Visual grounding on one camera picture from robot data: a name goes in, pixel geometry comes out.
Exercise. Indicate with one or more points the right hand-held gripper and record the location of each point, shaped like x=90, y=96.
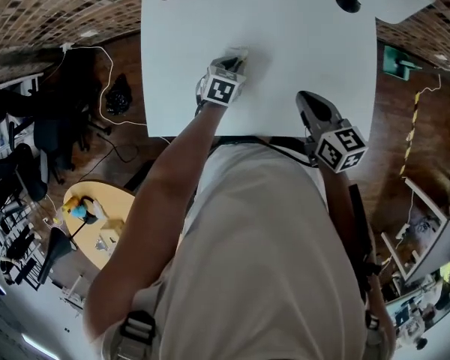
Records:
x=341, y=148

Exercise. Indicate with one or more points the person's left forearm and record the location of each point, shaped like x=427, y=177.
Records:
x=187, y=144

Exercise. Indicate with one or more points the person's right forearm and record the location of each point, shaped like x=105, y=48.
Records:
x=337, y=189

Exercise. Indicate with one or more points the white rectangular table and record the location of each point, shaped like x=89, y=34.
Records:
x=285, y=51

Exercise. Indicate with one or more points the yellow black hazard tape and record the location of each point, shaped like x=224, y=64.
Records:
x=410, y=133

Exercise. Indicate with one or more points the blue and yellow toy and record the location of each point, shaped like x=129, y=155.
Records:
x=71, y=204

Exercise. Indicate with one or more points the black office chair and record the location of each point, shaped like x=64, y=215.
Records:
x=7, y=178

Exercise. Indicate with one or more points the grey back office chair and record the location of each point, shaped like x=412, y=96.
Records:
x=48, y=137

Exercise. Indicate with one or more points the grey partition panel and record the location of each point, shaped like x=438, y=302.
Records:
x=435, y=246

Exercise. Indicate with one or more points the black desk lamp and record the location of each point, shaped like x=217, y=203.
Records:
x=56, y=253

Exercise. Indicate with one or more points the dark grey chair seat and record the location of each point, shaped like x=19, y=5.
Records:
x=138, y=176

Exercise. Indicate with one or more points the white wall plug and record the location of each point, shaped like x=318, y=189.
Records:
x=67, y=46

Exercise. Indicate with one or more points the person's white shirt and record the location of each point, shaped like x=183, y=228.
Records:
x=262, y=257

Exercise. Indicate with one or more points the blue cloth item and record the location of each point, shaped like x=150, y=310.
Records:
x=78, y=212

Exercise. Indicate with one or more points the black plastic bag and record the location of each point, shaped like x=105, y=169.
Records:
x=119, y=96

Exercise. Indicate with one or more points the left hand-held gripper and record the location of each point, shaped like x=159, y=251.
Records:
x=221, y=90

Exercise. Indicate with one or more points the round wooden table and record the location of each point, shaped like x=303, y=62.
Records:
x=112, y=201

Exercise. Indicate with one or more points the green dustpan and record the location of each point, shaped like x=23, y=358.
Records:
x=392, y=60

